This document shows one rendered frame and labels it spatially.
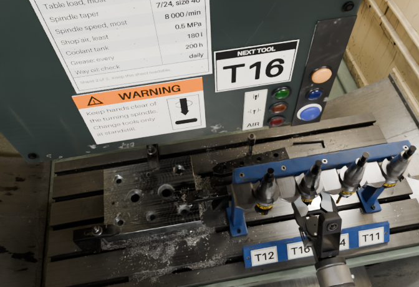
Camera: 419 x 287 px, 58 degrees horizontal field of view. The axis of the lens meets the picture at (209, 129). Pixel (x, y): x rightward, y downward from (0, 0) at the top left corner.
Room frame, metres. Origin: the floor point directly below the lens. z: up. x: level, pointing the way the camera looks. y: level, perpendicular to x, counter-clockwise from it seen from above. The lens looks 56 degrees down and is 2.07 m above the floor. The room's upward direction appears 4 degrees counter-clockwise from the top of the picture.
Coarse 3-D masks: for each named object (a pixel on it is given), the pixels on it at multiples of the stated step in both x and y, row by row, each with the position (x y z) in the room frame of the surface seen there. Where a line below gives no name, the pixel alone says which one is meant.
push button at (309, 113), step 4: (308, 108) 0.32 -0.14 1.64; (312, 108) 0.32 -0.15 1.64; (316, 108) 0.32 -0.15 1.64; (304, 112) 0.31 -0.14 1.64; (308, 112) 0.31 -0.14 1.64; (312, 112) 0.31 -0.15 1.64; (316, 112) 0.32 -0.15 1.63; (300, 116) 0.32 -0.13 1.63; (304, 116) 0.31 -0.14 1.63; (308, 116) 0.31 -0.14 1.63; (312, 116) 0.31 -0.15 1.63; (316, 116) 0.32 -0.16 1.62; (304, 120) 0.31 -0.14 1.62; (308, 120) 0.32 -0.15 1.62
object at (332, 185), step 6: (330, 168) 0.44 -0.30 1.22; (336, 168) 0.44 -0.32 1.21; (324, 174) 0.42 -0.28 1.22; (330, 174) 0.42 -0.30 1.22; (336, 174) 0.42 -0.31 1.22; (324, 180) 0.41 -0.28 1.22; (330, 180) 0.41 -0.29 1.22; (336, 180) 0.41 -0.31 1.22; (324, 186) 0.39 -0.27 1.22; (330, 186) 0.39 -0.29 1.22; (336, 186) 0.39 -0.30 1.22; (342, 186) 0.39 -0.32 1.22; (324, 192) 0.38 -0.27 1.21; (330, 192) 0.37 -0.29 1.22; (336, 192) 0.37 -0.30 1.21
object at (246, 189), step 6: (234, 186) 0.41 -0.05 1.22; (240, 186) 0.41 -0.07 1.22; (246, 186) 0.41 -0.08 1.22; (252, 186) 0.40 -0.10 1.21; (234, 192) 0.39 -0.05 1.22; (240, 192) 0.39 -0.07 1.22; (246, 192) 0.39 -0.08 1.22; (252, 192) 0.39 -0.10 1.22; (234, 198) 0.37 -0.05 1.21; (240, 198) 0.37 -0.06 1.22; (246, 198) 0.37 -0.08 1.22; (252, 198) 0.37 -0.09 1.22; (240, 204) 0.36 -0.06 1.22; (246, 204) 0.36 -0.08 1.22; (252, 204) 0.36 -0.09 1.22
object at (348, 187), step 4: (344, 168) 0.43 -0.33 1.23; (340, 172) 0.42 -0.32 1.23; (340, 176) 0.41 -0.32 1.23; (364, 176) 0.41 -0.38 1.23; (340, 180) 0.40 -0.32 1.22; (344, 180) 0.40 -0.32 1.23; (364, 180) 0.40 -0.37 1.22; (344, 184) 0.39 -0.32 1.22; (348, 184) 0.39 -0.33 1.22; (352, 184) 0.39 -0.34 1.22; (356, 184) 0.39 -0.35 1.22; (360, 184) 0.39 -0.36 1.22; (344, 188) 0.39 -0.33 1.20; (348, 188) 0.39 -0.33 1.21; (352, 188) 0.38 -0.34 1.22; (360, 188) 0.38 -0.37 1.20
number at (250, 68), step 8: (272, 56) 0.31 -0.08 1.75; (280, 56) 0.32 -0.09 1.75; (288, 56) 0.32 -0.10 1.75; (248, 64) 0.31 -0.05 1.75; (256, 64) 0.31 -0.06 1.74; (264, 64) 0.31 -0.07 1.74; (272, 64) 0.31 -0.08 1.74; (280, 64) 0.32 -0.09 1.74; (288, 64) 0.32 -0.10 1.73; (248, 72) 0.31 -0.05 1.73; (256, 72) 0.31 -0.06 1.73; (264, 72) 0.31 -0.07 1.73; (272, 72) 0.31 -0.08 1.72; (280, 72) 0.32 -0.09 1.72; (248, 80) 0.31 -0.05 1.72; (256, 80) 0.31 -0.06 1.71; (264, 80) 0.31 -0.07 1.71
